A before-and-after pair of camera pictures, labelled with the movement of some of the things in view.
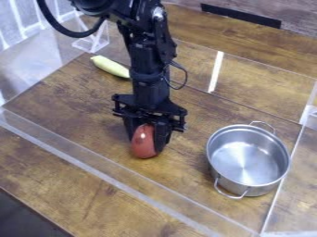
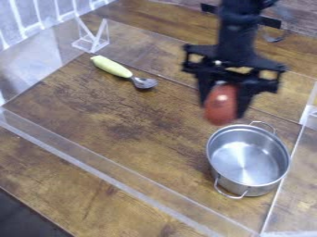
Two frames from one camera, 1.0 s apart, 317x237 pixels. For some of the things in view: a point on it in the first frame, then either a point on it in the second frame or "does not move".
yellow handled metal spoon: (109, 65) does not move
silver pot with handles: (248, 157) does not move
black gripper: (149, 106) → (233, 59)
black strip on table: (276, 23) does not move
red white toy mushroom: (143, 145) → (221, 103)
